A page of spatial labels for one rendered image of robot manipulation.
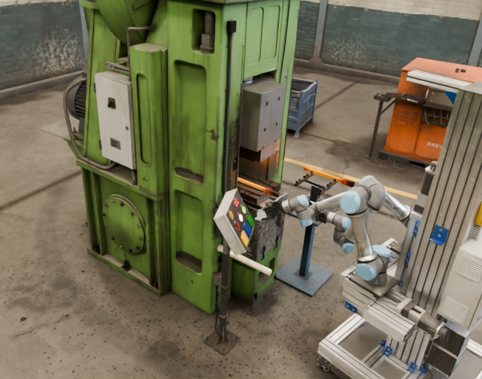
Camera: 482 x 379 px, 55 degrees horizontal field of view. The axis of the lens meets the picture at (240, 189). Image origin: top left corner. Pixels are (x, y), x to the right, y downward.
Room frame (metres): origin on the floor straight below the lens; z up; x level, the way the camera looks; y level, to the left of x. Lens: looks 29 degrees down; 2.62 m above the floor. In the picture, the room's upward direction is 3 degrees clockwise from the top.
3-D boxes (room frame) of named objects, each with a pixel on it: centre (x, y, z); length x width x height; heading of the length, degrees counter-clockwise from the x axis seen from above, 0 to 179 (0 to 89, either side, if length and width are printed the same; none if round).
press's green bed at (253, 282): (3.12, -0.03, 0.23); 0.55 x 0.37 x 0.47; 56
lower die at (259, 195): (3.07, -0.01, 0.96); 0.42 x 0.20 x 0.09; 56
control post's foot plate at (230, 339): (2.45, 0.07, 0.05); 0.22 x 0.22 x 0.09; 56
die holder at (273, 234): (3.12, -0.03, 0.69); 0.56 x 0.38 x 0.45; 56
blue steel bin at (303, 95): (7.12, -0.44, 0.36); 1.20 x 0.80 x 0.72; 66
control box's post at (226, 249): (2.45, 0.07, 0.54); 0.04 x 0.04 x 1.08; 56
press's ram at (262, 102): (3.11, -0.03, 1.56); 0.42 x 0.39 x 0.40; 56
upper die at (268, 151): (3.07, -0.01, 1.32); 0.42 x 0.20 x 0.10; 56
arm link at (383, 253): (2.24, -0.85, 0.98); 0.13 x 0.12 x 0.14; 141
